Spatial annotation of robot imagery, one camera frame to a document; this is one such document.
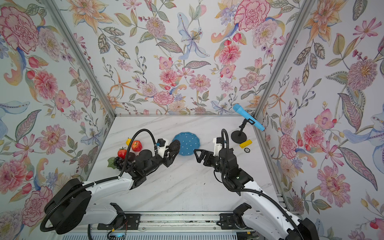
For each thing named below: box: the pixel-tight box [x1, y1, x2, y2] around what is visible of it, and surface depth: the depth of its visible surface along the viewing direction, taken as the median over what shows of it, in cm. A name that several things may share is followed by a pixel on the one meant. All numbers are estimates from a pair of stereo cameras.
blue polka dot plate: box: [172, 132, 201, 156], surface depth 108 cm
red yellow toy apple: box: [131, 140, 143, 152], surface depth 99 cm
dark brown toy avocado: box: [169, 139, 181, 152], surface depth 79 cm
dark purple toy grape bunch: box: [107, 156, 132, 171], surface depth 92 cm
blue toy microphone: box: [233, 104, 266, 131], surface depth 92 cm
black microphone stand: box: [231, 118, 256, 144], surface depth 109 cm
